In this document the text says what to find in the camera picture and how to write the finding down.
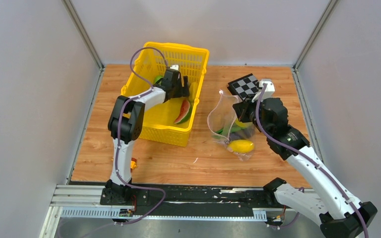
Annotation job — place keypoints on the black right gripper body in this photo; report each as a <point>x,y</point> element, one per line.
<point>248,113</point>

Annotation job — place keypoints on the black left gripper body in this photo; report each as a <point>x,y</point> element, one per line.
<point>181,91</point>

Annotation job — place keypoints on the yellow green star fruit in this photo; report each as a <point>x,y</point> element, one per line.
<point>242,124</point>

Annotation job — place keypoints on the clear zip top bag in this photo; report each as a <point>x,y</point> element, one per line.
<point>223,115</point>

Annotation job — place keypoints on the green bean pod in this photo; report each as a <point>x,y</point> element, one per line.
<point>227,130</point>

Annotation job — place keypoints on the yellow plastic basket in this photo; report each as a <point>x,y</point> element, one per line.
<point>158,123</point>

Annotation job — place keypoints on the purple eggplant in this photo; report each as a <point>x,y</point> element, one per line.
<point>245,134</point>

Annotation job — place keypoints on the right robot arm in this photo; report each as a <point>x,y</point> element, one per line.
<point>338,212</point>

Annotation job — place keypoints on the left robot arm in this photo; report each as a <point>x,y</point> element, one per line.
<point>126,123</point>

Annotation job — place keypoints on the green round vegetable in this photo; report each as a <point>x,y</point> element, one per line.
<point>158,79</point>

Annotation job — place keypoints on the black white chessboard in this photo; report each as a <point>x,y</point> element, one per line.
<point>244,86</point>

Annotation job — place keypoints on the watermelon slice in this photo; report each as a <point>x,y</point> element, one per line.
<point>185,112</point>

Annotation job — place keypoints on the yellow toy car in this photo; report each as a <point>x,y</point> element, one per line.
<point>133,164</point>

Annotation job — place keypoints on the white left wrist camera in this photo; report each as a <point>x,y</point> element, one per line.
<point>175,67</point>

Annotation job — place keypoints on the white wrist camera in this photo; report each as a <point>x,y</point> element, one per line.
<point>266,89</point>
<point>175,67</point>

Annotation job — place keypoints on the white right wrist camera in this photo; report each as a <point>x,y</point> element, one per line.
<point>266,89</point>

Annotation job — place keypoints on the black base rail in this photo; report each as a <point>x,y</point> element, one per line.
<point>168,202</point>

